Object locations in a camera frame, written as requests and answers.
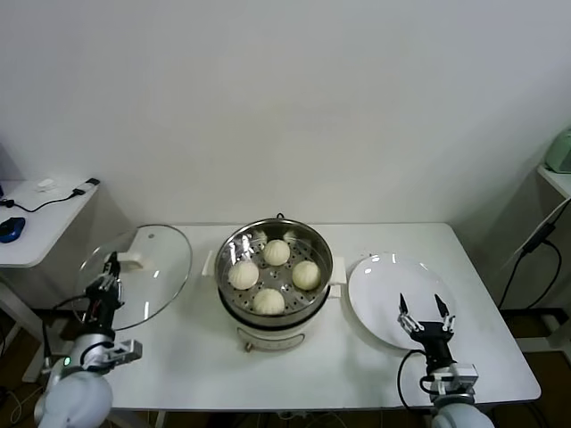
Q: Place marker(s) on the white side table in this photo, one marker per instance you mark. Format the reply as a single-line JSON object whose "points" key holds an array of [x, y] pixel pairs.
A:
{"points": [[44, 223]]}

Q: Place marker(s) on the white steamed baozi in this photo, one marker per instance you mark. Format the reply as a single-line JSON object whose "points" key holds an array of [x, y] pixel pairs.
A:
{"points": [[306, 275], [243, 275], [268, 302], [276, 252]]}

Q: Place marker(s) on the perforated steel steamer basket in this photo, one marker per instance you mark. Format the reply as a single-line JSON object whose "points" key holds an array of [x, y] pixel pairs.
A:
{"points": [[232, 254]]}

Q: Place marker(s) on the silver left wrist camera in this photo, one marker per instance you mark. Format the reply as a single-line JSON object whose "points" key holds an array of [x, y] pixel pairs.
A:
{"points": [[122, 352]]}

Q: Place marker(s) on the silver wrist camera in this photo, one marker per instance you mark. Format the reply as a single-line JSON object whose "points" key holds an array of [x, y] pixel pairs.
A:
{"points": [[122, 352], [461, 373]]}

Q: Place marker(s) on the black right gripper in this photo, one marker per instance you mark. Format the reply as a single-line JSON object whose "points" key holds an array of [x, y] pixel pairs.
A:
{"points": [[432, 336]]}

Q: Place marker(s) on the round white plate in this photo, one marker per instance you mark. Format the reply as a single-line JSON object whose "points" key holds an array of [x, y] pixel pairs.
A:
{"points": [[379, 294]]}

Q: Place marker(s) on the pale green appliance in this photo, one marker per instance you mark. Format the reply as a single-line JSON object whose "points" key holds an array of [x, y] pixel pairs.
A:
{"points": [[561, 153]]}

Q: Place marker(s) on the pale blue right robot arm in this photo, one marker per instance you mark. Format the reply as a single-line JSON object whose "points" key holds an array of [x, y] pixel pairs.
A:
{"points": [[459, 414]]}

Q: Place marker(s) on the white desk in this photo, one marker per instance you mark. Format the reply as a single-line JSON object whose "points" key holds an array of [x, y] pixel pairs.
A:
{"points": [[557, 180]]}

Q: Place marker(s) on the black power adapter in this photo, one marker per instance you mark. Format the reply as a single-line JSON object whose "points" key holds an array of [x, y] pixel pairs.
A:
{"points": [[540, 237]]}

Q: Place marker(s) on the stainless steel steamer pot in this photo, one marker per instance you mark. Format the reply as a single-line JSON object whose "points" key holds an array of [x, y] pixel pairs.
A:
{"points": [[267, 334]]}

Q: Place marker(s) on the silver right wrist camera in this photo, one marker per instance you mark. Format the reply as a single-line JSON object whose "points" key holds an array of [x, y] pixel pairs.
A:
{"points": [[461, 373]]}

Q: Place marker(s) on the small white object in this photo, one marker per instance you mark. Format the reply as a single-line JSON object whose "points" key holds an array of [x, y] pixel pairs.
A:
{"points": [[44, 183]]}

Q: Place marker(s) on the oval glass pot lid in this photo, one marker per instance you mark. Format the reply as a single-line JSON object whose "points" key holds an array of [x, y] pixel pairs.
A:
{"points": [[156, 276]]}

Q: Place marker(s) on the thin white strip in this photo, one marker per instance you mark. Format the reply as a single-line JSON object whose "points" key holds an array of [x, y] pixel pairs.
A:
{"points": [[553, 216]]}

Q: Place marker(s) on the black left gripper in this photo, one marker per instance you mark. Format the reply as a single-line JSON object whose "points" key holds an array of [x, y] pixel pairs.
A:
{"points": [[103, 310]]}

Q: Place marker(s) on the blue computer mouse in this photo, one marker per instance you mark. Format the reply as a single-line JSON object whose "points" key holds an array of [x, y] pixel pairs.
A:
{"points": [[11, 229]]}

